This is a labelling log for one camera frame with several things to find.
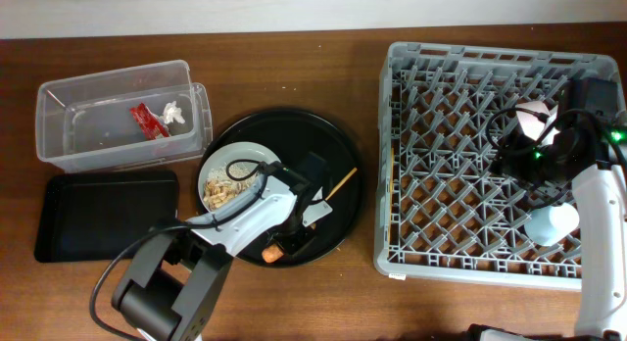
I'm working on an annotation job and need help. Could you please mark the pink bowl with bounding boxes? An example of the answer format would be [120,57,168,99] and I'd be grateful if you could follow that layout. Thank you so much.
[516,101,557,141]

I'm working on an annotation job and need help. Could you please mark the wooden chopstick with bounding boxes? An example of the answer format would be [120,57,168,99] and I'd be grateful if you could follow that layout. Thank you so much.
[324,168,358,201]

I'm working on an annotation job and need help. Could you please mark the orange carrot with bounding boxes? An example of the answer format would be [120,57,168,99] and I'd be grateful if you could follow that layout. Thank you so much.
[262,244,284,264]

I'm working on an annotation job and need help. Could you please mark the grey plate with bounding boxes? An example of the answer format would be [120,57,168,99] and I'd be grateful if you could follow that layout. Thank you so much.
[197,141,279,212]

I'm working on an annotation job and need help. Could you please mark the peanut shells and rice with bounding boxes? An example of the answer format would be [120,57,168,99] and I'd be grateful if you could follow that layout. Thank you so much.
[201,161,258,211]

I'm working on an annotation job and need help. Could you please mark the red snack wrapper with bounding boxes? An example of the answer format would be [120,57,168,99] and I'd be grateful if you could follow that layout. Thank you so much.
[129,103,169,140]

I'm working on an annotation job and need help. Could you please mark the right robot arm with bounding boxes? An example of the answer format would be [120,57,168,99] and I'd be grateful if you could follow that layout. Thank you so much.
[490,125,626,340]

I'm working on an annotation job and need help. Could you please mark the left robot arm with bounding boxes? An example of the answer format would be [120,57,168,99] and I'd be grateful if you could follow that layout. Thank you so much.
[88,156,333,340]

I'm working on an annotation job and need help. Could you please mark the grey dishwasher rack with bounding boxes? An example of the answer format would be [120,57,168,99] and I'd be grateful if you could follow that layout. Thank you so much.
[374,42,620,291]

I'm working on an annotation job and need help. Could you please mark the round black tray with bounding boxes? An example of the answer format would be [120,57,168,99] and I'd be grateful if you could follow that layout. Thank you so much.
[201,108,365,268]

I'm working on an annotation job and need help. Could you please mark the light blue cup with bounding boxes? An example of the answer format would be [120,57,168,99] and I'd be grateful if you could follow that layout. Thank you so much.
[523,203,580,247]

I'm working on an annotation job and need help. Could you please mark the crumpled white tissue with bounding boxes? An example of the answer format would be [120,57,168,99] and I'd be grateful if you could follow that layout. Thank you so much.
[160,101,186,124]

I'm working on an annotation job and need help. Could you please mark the black rectangular tray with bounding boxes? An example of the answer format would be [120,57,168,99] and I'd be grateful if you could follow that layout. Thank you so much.
[33,170,179,263]

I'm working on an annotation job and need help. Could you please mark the clear plastic bin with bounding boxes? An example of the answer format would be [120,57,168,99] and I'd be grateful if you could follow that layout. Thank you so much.
[35,60,213,172]

